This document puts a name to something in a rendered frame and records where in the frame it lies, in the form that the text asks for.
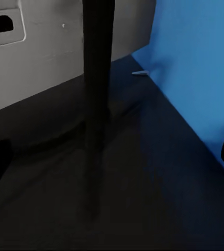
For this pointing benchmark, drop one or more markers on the room divider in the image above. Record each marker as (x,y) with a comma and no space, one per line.
(185,60)

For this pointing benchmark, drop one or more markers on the desk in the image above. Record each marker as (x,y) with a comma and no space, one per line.
(155,186)

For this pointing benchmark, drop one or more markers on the monitor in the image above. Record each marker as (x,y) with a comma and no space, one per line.
(44,43)

